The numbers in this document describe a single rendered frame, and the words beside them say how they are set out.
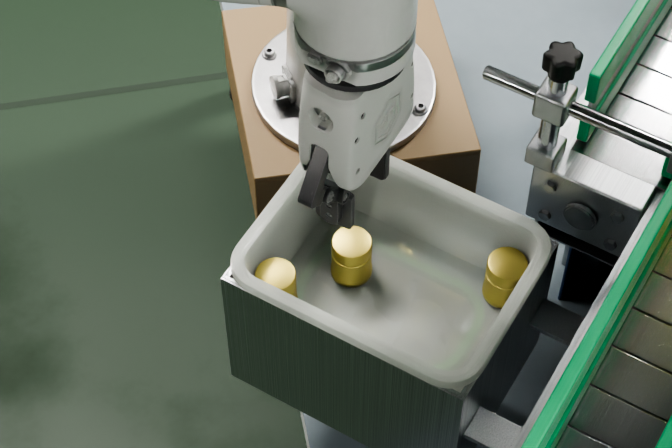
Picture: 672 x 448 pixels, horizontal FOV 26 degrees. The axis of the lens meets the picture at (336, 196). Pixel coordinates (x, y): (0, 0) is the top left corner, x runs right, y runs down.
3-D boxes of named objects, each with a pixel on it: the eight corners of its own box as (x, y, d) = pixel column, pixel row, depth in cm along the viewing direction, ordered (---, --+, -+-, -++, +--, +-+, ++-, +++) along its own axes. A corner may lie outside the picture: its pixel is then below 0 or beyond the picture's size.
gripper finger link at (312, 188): (302, 197, 103) (319, 216, 108) (351, 102, 104) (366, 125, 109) (287, 191, 103) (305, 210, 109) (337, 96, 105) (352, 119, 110)
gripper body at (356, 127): (366, 107, 97) (363, 207, 106) (436, 11, 103) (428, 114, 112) (270, 65, 100) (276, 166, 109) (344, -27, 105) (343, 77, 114)
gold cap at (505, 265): (532, 290, 123) (538, 261, 120) (506, 316, 122) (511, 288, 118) (499, 267, 125) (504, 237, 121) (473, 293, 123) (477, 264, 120)
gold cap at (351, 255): (323, 277, 124) (322, 247, 121) (343, 247, 126) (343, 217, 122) (359, 294, 123) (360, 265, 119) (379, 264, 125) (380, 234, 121)
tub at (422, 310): (458, 449, 116) (465, 395, 109) (222, 327, 123) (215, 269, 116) (551, 291, 125) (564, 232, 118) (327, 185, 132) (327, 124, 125)
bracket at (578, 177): (625, 267, 119) (639, 217, 114) (521, 219, 122) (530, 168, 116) (642, 236, 121) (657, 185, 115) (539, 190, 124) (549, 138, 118)
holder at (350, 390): (508, 521, 121) (528, 434, 109) (231, 375, 129) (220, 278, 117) (594, 366, 130) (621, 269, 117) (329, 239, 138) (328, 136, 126)
